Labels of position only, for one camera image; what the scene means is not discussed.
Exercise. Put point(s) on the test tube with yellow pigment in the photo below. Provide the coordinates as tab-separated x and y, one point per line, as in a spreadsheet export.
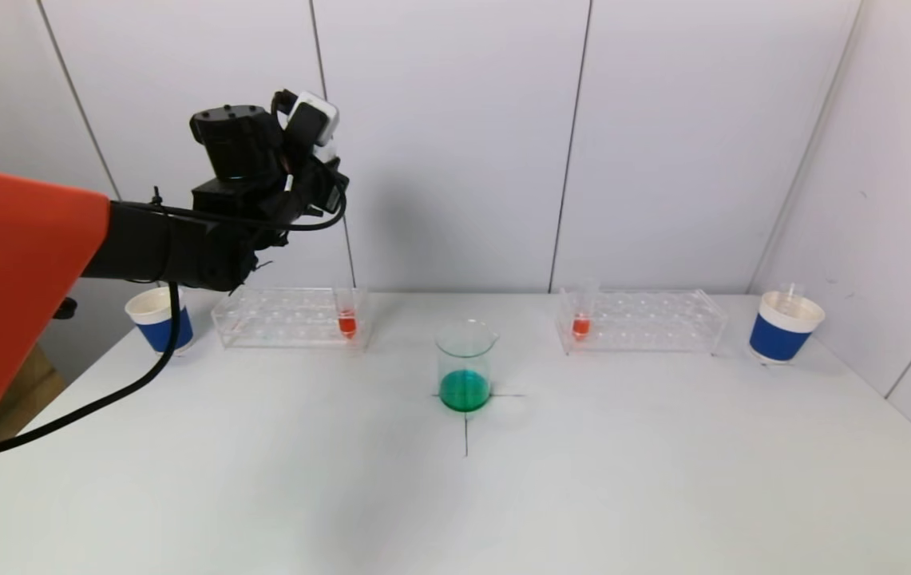
790	294

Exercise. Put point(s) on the white paper cup blue sleeve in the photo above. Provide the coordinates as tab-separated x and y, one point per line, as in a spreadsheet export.
776	339
153	307

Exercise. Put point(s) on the test tube with red pigment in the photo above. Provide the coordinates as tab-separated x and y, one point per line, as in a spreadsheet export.
580	326
347	324

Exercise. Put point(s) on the clear acrylic test tube rack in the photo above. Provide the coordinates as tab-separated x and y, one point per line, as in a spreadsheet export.
295	319
639	323

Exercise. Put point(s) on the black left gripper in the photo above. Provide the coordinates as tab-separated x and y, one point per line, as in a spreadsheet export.
243	152

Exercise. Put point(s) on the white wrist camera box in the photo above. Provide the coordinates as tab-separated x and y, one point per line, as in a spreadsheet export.
315	116

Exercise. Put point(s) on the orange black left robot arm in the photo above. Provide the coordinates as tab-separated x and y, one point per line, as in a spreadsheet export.
16	279

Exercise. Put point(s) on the clear glass beaker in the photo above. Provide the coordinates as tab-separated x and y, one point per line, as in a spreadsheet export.
465	391

